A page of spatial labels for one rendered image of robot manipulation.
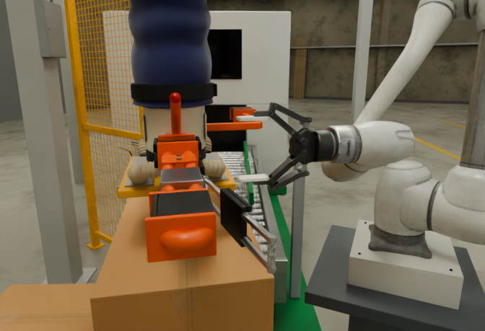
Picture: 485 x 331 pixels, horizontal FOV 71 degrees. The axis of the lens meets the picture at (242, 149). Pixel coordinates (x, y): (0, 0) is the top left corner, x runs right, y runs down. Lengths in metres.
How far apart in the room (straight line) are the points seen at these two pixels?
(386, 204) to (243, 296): 0.56
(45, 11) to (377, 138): 1.87
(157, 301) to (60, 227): 1.69
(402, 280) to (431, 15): 0.76
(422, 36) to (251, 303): 0.82
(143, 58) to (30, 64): 1.44
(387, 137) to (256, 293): 0.46
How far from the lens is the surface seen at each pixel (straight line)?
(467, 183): 1.10
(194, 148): 0.71
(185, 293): 0.82
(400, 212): 1.16
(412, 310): 1.16
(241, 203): 0.39
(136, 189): 0.87
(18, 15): 2.32
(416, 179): 1.14
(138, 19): 0.92
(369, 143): 0.81
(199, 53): 0.91
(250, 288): 0.84
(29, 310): 1.59
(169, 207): 0.39
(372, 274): 1.17
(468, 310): 1.23
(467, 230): 1.12
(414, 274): 1.16
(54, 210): 2.43
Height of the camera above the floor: 1.41
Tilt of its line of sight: 13 degrees down
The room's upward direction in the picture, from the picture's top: straight up
